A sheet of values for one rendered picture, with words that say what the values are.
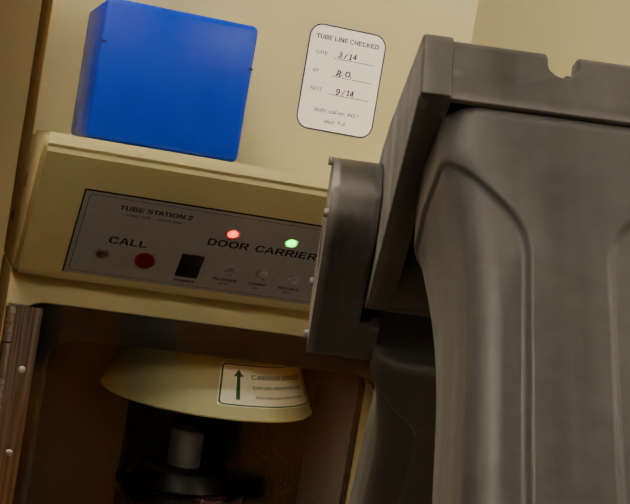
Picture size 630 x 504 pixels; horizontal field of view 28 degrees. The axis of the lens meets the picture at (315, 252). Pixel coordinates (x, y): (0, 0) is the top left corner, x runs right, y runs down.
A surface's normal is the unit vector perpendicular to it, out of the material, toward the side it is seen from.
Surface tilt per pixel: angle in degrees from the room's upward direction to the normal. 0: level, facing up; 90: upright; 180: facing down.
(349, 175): 46
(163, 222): 135
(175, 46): 90
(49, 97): 90
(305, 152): 90
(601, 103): 53
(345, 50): 90
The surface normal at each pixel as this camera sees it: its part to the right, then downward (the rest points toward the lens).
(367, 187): 0.10, -0.56
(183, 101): 0.29, 0.10
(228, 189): 0.08, 0.76
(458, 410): -0.98, -0.16
